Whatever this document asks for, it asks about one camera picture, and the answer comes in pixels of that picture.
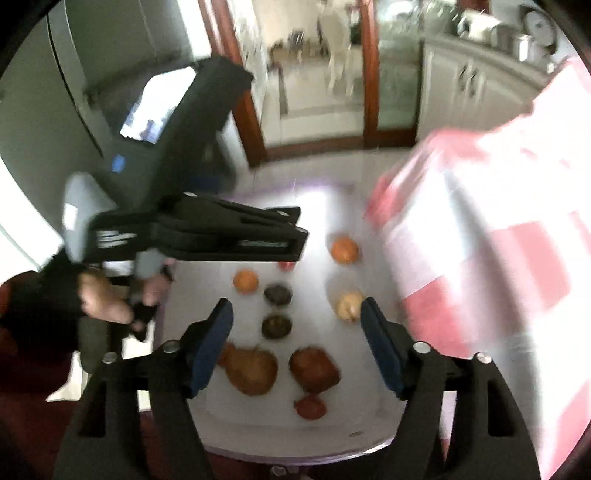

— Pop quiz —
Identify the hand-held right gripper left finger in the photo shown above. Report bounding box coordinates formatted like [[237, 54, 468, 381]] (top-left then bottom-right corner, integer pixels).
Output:
[[53, 298, 234, 480]]

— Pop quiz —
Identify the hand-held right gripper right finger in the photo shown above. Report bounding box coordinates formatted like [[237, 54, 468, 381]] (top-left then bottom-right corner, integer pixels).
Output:
[[360, 298, 541, 480]]

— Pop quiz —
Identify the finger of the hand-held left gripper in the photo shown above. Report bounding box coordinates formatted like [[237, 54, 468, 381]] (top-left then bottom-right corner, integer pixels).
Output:
[[159, 193, 302, 221], [151, 215, 298, 229]]

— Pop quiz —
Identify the white tray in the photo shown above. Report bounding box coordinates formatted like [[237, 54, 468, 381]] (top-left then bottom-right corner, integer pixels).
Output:
[[159, 182, 403, 428]]

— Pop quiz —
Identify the orange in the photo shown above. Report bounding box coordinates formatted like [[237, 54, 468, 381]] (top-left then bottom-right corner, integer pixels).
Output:
[[330, 235, 361, 265], [233, 269, 259, 293]]

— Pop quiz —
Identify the person's left forearm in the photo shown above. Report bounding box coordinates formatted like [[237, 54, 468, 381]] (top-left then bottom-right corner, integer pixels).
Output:
[[0, 254, 84, 374]]

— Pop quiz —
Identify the person's left hand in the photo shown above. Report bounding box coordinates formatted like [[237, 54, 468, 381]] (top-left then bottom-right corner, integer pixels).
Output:
[[76, 264, 176, 342]]

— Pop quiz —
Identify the large orange brown fruit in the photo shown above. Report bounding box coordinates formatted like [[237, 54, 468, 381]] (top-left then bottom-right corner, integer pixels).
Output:
[[219, 343, 280, 397]]

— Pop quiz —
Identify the pale yellow fruit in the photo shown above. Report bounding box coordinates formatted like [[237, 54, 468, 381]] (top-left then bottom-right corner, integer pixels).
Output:
[[335, 291, 366, 323]]

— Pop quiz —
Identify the dark brown round fruit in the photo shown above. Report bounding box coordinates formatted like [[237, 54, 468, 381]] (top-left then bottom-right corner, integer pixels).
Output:
[[261, 314, 293, 340], [264, 285, 294, 306]]

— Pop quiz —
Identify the small red fruit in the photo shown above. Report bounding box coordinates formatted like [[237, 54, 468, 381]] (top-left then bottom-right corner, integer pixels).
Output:
[[294, 394, 328, 420]]

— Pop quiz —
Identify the red white checked tablecloth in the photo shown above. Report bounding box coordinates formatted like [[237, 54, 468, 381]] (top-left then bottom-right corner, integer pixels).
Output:
[[364, 58, 591, 480]]

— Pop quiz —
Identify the grey refrigerator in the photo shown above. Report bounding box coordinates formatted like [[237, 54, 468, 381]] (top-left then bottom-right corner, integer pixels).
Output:
[[0, 0, 201, 195]]

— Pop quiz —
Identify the white chair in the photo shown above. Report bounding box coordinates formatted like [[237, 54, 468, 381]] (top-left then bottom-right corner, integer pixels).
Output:
[[318, 0, 357, 95]]

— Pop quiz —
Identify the white kitchen cabinet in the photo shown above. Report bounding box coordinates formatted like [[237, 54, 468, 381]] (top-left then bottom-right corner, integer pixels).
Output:
[[416, 36, 557, 141]]

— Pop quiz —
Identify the metal pot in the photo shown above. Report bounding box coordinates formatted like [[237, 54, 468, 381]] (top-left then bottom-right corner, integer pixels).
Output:
[[488, 23, 533, 62]]

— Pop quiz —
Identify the kitchen scale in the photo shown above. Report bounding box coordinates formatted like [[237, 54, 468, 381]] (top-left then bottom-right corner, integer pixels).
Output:
[[524, 7, 560, 57]]

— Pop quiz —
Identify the wooden door frame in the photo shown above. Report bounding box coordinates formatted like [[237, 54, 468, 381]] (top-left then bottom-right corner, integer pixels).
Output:
[[198, 0, 422, 168]]

